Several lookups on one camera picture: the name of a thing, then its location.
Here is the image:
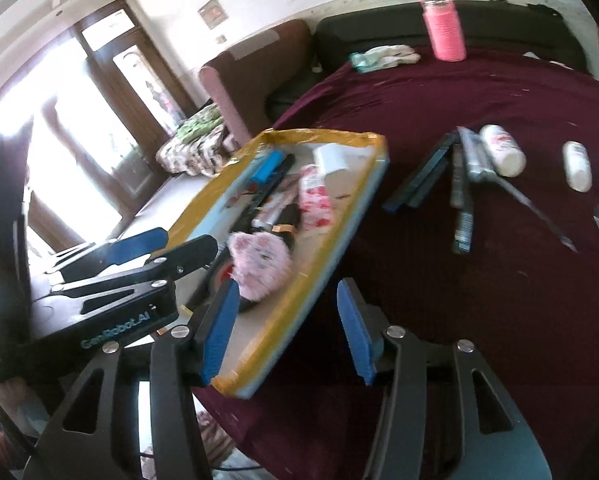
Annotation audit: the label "thin dark pen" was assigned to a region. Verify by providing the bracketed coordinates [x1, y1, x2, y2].
[497, 177, 579, 253]

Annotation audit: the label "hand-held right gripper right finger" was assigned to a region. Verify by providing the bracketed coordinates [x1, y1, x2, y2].
[336, 277, 553, 480]

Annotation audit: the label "black lipstick gold band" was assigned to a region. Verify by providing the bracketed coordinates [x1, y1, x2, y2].
[260, 205, 300, 251]

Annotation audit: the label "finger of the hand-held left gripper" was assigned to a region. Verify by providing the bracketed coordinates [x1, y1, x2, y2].
[52, 234, 219, 313]
[44, 227, 169, 283]

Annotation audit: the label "long black bar blue tip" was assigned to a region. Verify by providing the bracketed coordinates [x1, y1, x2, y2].
[383, 132, 453, 213]

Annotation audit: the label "black tape roll red core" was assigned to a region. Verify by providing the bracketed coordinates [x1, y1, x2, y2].
[207, 255, 260, 316]

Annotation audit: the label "maroon tablecloth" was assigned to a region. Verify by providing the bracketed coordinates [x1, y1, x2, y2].
[192, 47, 599, 480]

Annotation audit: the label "pink sleeved water bottle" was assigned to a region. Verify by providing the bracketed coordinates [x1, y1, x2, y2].
[420, 0, 467, 62]

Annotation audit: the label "white charger adapter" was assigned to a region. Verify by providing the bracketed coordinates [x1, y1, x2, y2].
[312, 142, 354, 179]

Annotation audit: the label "grey metal tube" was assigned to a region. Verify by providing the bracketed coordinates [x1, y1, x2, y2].
[457, 126, 497, 183]

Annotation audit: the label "maroon armchair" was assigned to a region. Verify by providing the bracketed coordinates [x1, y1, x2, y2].
[200, 19, 315, 146]

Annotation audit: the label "plain black marker pen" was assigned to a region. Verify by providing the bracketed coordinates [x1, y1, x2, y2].
[240, 155, 296, 226]

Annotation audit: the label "rose print hand cream tube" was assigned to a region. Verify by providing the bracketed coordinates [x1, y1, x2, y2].
[298, 162, 343, 233]

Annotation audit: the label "white paper scraps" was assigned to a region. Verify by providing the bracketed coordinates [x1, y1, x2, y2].
[522, 51, 570, 70]

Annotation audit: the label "white pill bottle red label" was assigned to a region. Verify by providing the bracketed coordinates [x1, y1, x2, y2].
[479, 124, 527, 178]

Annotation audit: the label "wooden glass door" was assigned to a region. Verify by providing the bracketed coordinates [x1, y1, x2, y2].
[74, 0, 200, 211]

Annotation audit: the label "blue battery pack red wires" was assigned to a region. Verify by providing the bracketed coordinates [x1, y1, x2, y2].
[250, 150, 286, 183]

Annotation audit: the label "pink silver cream tube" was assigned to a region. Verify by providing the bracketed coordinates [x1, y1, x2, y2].
[252, 192, 300, 231]

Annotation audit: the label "small white plastic bottle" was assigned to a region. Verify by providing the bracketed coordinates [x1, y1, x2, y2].
[562, 141, 593, 193]

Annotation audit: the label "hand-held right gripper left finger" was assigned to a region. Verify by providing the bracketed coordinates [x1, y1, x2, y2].
[22, 280, 243, 480]

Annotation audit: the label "pink fluffy bunny pouch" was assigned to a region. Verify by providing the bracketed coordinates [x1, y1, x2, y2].
[227, 230, 295, 303]

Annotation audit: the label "floral brown cloth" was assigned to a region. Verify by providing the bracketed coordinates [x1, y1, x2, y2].
[157, 130, 240, 178]

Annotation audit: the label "long black bar orange tip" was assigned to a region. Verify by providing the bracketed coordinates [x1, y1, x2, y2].
[404, 135, 457, 208]

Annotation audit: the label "white tray yellow taped rim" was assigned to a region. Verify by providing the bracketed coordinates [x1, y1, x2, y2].
[164, 128, 391, 401]

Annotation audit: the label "green patterned cushion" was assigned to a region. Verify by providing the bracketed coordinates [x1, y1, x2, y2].
[174, 102, 225, 143]

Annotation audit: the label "small wall picture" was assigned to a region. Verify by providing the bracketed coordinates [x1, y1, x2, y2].
[198, 0, 229, 31]

